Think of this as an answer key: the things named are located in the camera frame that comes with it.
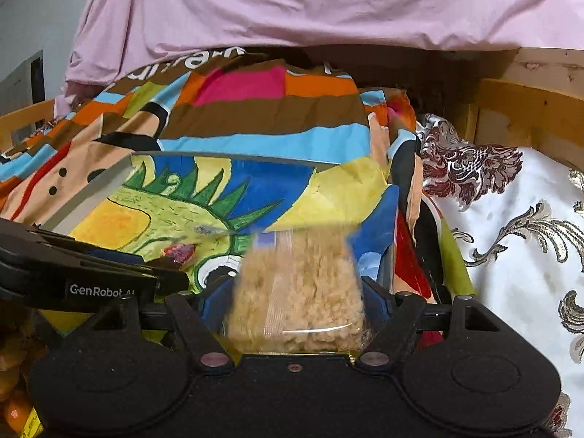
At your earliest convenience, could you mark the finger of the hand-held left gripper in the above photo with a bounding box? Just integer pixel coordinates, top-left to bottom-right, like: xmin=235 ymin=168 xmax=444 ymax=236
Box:
xmin=132 ymin=267 xmax=190 ymax=293
xmin=68 ymin=237 xmax=185 ymax=271

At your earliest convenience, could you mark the orange candy bag red label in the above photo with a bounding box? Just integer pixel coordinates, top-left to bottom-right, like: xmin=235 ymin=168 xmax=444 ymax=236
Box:
xmin=0 ymin=315 xmax=46 ymax=437

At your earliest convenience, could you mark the white floral cloth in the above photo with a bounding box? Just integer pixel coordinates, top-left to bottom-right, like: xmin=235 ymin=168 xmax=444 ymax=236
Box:
xmin=414 ymin=113 xmax=584 ymax=438

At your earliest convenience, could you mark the dark red snack packet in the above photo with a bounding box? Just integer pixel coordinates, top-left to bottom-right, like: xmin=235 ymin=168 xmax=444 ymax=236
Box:
xmin=162 ymin=243 xmax=198 ymax=268

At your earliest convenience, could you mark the printed colourful blanket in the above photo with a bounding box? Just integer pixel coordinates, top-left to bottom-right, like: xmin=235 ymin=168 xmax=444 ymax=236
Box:
xmin=0 ymin=46 xmax=475 ymax=329

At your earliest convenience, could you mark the wooden bed rail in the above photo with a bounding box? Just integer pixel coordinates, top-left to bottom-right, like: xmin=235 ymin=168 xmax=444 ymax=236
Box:
xmin=0 ymin=98 xmax=58 ymax=152
xmin=449 ymin=48 xmax=584 ymax=175

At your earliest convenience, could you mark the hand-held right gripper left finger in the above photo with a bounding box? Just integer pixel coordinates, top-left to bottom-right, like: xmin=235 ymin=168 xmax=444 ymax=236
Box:
xmin=80 ymin=278 xmax=238 ymax=368

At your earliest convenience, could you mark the silver metal tray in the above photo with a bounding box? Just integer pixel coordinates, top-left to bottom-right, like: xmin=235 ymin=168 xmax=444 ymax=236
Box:
xmin=43 ymin=150 xmax=404 ymax=357

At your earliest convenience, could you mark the grey metal tray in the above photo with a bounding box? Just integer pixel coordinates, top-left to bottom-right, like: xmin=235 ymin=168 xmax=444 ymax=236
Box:
xmin=75 ymin=155 xmax=399 ymax=329

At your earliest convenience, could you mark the grey door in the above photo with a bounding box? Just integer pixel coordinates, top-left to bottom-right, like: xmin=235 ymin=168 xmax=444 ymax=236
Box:
xmin=0 ymin=50 xmax=45 ymax=115

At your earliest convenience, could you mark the pink bed sheet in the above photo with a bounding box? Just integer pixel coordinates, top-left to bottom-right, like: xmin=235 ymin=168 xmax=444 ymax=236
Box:
xmin=64 ymin=0 xmax=584 ymax=97

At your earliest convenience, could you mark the clear rice cracker packet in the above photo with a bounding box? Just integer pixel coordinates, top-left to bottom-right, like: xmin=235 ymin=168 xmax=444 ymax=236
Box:
xmin=223 ymin=228 xmax=368 ymax=356

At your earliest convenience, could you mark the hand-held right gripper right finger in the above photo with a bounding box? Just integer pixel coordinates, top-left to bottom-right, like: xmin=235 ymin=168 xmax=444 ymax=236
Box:
xmin=358 ymin=276 xmax=507 ymax=368

